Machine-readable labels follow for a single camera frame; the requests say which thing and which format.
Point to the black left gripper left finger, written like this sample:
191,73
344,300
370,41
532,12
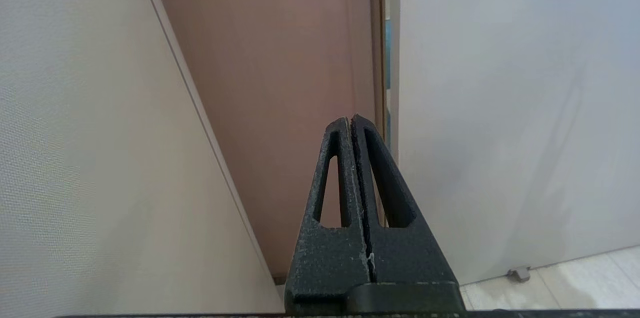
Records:
325,258

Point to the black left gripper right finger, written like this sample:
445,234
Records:
410,258

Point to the grey floor door stop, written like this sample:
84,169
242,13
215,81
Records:
519,274

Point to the white room door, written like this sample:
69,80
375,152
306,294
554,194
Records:
500,108

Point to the dark skirting board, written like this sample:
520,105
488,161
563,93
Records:
280,278

